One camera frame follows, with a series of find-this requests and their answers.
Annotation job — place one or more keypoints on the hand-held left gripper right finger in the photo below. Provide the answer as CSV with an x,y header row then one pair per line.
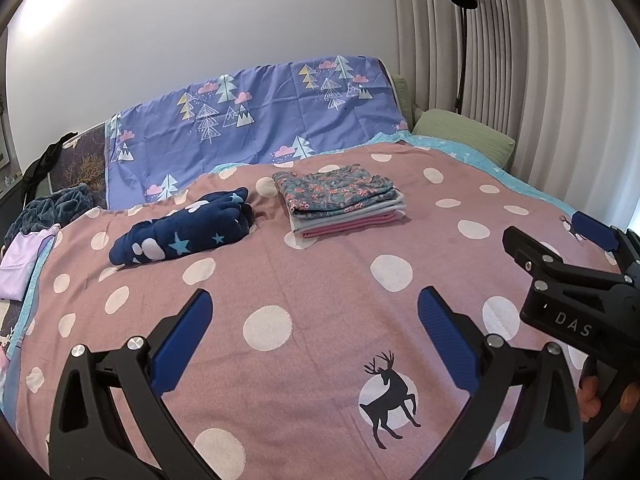
x,y
447,340

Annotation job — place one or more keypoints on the green pillow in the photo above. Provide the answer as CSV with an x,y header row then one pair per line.
x,y
465,132
402,95

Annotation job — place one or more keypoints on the beige pleated curtain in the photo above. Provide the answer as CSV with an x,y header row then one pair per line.
x,y
550,85

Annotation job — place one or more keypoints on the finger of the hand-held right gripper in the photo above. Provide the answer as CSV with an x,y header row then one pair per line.
x,y
530,252
592,227

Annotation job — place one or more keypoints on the blue tree print pillow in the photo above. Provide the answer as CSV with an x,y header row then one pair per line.
x,y
280,110

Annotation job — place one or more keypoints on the person's right hand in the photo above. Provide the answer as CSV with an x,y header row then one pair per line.
x,y
589,395

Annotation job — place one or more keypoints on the folded lilac garment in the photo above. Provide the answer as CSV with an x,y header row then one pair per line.
x,y
20,265

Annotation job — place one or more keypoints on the pink polka dot blanket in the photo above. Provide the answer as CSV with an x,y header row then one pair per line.
x,y
300,270

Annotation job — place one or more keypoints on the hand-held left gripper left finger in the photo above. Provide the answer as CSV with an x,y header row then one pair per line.
x,y
185,340

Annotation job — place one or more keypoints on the folded pink striped garment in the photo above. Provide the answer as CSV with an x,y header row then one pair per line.
x,y
350,228

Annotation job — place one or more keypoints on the teal floral shirt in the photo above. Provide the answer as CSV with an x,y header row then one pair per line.
x,y
335,190

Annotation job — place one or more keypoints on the navy star print blanket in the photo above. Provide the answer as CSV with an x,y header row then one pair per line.
x,y
190,232

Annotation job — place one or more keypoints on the stack of folded clothes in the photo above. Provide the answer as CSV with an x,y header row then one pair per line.
x,y
345,219

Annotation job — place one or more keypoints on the dark teal fuzzy blanket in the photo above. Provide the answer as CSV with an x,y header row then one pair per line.
x,y
55,205

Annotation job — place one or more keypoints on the dark branch print pillow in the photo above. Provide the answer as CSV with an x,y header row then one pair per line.
x,y
85,165

